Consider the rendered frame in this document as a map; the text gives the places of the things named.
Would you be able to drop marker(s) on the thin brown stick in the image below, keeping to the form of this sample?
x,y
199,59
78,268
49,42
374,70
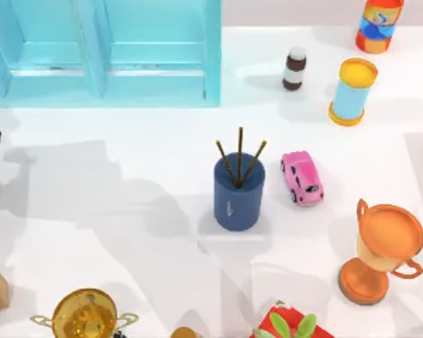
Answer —
x,y
254,160
225,160
239,155

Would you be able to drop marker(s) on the dark blue cylindrical holder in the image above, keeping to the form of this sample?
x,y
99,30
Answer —
x,y
238,207

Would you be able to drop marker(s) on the pink toy car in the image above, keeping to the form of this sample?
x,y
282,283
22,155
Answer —
x,y
302,179

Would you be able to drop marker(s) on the brown bottle with white cap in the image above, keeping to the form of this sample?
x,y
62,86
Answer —
x,y
294,70

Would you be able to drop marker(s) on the light blue rack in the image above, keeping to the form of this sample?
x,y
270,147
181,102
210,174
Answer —
x,y
155,53

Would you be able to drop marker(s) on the yellow and light blue can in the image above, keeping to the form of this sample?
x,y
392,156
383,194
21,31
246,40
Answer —
x,y
352,93

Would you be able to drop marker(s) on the round brown object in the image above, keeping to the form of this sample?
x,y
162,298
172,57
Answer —
x,y
186,333

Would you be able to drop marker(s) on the red plant pot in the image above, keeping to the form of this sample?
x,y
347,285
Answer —
x,y
289,325

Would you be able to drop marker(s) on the orange trophy cup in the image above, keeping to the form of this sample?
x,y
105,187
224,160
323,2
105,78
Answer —
x,y
384,243

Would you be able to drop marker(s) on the gold trophy cup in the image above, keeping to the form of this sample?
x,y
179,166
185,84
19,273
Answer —
x,y
84,317

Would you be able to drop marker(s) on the orange and blue can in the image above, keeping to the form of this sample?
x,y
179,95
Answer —
x,y
377,28

